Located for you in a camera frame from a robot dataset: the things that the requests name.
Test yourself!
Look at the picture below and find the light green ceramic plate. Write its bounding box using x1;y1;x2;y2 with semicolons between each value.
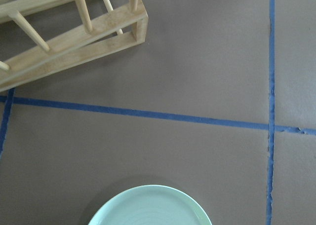
89;185;212;225

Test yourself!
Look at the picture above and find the wooden dish rack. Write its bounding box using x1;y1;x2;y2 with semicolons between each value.
0;0;148;91

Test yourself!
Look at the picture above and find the brown paper table cover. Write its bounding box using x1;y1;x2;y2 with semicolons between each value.
0;0;316;225

